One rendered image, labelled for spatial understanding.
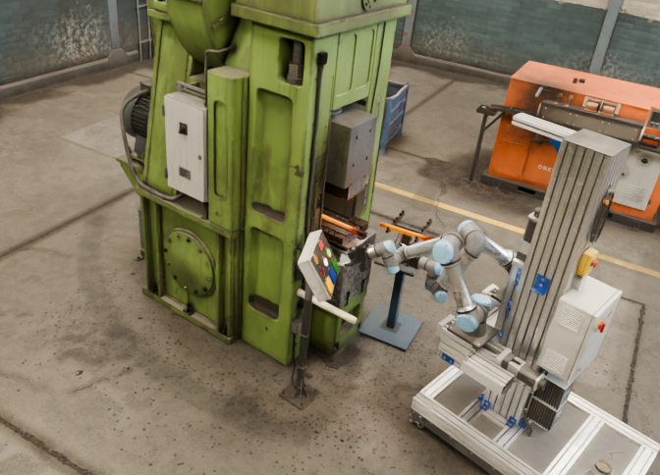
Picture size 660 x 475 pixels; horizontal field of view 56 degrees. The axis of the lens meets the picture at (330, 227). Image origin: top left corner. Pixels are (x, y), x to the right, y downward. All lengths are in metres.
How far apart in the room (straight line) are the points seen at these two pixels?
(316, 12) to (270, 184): 1.14
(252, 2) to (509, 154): 4.45
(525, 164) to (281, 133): 4.17
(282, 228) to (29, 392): 1.93
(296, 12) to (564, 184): 1.61
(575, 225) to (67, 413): 3.17
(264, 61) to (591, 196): 1.86
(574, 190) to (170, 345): 2.91
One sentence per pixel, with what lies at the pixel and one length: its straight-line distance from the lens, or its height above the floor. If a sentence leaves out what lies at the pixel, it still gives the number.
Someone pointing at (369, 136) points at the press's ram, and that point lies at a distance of 3.86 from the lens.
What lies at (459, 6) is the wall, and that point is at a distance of 11.43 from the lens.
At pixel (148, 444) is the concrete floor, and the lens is 4.06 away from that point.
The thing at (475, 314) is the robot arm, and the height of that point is 1.04.
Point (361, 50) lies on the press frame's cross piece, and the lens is 3.80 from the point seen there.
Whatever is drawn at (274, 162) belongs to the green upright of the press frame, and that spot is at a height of 1.48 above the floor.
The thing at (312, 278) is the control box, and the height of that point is 1.08.
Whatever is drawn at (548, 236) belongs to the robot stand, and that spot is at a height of 1.50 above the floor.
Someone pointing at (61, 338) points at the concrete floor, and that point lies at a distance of 4.86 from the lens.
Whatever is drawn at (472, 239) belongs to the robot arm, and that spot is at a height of 1.25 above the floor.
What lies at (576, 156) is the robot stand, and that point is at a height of 1.97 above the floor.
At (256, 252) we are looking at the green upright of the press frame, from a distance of 4.19.
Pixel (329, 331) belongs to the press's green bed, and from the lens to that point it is 4.45.
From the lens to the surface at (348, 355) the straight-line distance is 4.61.
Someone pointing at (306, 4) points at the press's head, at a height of 2.45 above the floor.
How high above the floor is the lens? 3.09
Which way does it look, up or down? 31 degrees down
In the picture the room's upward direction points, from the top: 6 degrees clockwise
